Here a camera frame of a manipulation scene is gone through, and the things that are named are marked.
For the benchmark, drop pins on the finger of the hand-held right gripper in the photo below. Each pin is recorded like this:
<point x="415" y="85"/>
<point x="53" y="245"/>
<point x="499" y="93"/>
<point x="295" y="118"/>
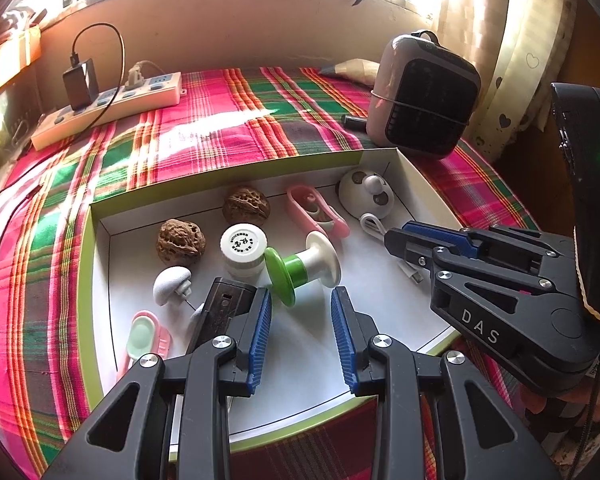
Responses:
<point x="415" y="247"/>
<point x="450" y="239"/>

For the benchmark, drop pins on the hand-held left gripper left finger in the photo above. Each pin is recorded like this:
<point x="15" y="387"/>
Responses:
<point x="260" y="345"/>

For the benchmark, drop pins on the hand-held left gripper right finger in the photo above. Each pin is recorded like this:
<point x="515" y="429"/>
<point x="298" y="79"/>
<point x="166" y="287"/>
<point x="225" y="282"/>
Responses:
<point x="342" y="345"/>

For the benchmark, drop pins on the black power bank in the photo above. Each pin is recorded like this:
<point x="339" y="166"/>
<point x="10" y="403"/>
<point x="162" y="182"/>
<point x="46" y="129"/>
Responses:
<point x="225" y="310"/>

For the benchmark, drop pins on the green white cardboard box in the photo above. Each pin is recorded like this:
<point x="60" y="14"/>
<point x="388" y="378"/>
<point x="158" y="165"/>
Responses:
<point x="395" y="300"/>

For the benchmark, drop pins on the white panda dome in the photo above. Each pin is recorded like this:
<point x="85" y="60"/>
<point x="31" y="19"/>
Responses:
<point x="360" y="195"/>

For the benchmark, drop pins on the green white spool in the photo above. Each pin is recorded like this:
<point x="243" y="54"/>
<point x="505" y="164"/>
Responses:
<point x="300" y="267"/>

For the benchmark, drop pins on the small white bottle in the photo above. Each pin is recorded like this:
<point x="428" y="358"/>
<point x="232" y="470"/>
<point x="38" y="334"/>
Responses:
<point x="242" y="247"/>

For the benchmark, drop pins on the white mushroom-shaped toy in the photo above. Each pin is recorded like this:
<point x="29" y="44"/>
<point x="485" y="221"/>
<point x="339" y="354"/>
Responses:
<point x="170" y="282"/>

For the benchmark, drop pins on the pink clipper with green pad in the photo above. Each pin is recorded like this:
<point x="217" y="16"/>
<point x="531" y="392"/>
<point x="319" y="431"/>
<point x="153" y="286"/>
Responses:
<point x="145" y="335"/>

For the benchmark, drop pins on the brown walnut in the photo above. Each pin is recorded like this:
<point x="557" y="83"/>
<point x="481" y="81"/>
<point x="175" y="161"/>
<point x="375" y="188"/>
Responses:
<point x="245" y="207"/>
<point x="180" y="242"/>

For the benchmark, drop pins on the pink black heater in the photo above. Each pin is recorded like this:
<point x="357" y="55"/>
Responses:
<point x="430" y="105"/>

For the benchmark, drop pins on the beige cone pouch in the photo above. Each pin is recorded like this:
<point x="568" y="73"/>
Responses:
<point x="355" y="71"/>

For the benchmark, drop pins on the heart print curtain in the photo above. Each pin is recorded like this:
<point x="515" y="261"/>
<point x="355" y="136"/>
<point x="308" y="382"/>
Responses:
<point x="530" y="35"/>

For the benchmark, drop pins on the pink green plaid cloth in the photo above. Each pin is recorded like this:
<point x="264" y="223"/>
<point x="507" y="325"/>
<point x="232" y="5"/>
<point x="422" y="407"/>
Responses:
<point x="40" y="260"/>

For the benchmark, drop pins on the white power strip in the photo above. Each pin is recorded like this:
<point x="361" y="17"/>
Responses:
<point x="165" y="87"/>

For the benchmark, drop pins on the white plug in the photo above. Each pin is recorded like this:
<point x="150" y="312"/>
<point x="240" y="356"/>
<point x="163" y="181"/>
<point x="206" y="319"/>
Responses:
<point x="136" y="77"/>

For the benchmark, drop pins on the black charger adapter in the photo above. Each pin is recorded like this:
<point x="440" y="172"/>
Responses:
<point x="80" y="85"/>

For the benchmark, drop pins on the orange box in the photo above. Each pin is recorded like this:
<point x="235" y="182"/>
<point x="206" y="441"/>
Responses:
<point x="5" y="67"/>

